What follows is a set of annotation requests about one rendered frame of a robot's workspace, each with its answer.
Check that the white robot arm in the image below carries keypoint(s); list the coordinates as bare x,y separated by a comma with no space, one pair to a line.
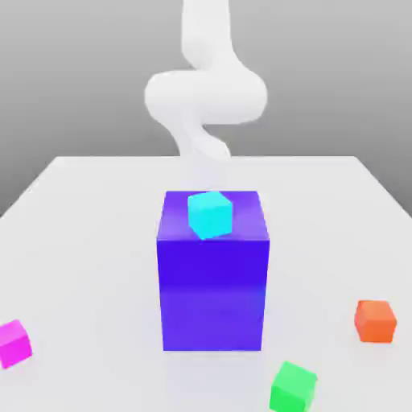
206,93

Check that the small orange cube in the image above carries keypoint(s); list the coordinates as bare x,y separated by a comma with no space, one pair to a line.
375,322

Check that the small cyan cube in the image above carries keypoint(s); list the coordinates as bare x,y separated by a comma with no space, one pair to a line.
210,215

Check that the small green cube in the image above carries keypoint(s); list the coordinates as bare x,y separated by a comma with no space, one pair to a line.
291,388

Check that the small magenta cube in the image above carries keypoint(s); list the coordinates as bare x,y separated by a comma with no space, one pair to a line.
13,344

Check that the large blue box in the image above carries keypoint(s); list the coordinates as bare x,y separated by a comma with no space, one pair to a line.
212,296

